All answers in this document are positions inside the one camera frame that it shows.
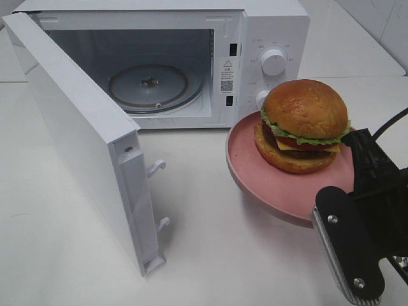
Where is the toy burger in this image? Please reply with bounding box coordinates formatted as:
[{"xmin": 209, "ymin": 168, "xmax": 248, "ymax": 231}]
[{"xmin": 254, "ymin": 79, "xmax": 351, "ymax": 174}]

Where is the white microwave oven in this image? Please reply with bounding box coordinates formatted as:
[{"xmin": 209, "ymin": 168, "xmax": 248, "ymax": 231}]
[{"xmin": 10, "ymin": 1, "xmax": 310, "ymax": 129}]

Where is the white warning label sticker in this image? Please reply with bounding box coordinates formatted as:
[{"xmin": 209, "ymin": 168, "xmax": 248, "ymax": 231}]
[{"xmin": 219, "ymin": 57, "xmax": 237, "ymax": 94}]

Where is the upper white microwave knob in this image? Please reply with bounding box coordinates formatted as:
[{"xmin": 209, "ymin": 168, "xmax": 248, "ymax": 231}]
[{"xmin": 260, "ymin": 47, "xmax": 287, "ymax": 77}]

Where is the lower white microwave knob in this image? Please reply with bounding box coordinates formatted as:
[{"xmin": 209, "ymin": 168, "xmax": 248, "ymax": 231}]
[{"xmin": 255, "ymin": 90, "xmax": 270, "ymax": 110}]

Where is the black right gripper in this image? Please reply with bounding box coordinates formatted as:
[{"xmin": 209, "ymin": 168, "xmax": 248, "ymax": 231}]
[{"xmin": 341, "ymin": 129, "xmax": 407, "ymax": 258}]

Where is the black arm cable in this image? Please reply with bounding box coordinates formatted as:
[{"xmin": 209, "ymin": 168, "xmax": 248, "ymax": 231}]
[{"xmin": 371, "ymin": 106, "xmax": 408, "ymax": 141}]

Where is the white microwave knob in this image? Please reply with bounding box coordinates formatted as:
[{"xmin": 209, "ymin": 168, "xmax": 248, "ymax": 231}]
[
  {"xmin": 260, "ymin": 47, "xmax": 287, "ymax": 77},
  {"xmin": 255, "ymin": 90, "xmax": 270, "ymax": 110}
]

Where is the glass microwave turntable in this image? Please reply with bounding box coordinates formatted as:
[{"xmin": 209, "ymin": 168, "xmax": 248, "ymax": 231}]
[{"xmin": 108, "ymin": 64, "xmax": 205, "ymax": 114}]

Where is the white microwave door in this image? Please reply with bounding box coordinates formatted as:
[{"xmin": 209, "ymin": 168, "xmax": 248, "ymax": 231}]
[{"xmin": 3, "ymin": 13, "xmax": 170, "ymax": 275}]

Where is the pink round plate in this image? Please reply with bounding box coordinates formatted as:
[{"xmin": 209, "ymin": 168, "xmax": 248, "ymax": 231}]
[{"xmin": 226, "ymin": 111, "xmax": 354, "ymax": 228}]

